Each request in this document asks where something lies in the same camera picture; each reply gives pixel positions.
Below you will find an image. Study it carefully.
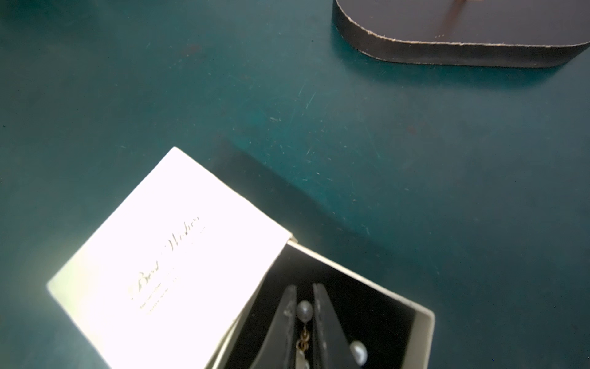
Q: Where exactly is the cream drawer jewelry box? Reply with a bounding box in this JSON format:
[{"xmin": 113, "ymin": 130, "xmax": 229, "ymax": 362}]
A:
[{"xmin": 47, "ymin": 148, "xmax": 436, "ymax": 368}]

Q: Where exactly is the pearl drop earring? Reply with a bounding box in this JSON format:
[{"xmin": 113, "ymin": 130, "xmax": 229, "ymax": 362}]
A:
[
  {"xmin": 349, "ymin": 340, "xmax": 368, "ymax": 367},
  {"xmin": 295, "ymin": 301, "xmax": 313, "ymax": 369}
]

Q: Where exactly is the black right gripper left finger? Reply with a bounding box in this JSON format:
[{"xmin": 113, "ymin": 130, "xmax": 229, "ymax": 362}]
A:
[{"xmin": 250, "ymin": 284, "xmax": 297, "ymax": 369}]

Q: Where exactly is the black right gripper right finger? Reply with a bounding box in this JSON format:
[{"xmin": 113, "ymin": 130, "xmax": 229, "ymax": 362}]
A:
[{"xmin": 312, "ymin": 284, "xmax": 360, "ymax": 369}]

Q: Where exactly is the dark oval stand base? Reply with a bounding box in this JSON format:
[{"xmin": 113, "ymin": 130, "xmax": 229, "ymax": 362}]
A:
[{"xmin": 333, "ymin": 0, "xmax": 589, "ymax": 69}]

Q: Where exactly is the bronze scroll stand rod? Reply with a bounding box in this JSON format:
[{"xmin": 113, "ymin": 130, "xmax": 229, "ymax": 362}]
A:
[{"xmin": 442, "ymin": 0, "xmax": 467, "ymax": 29}]

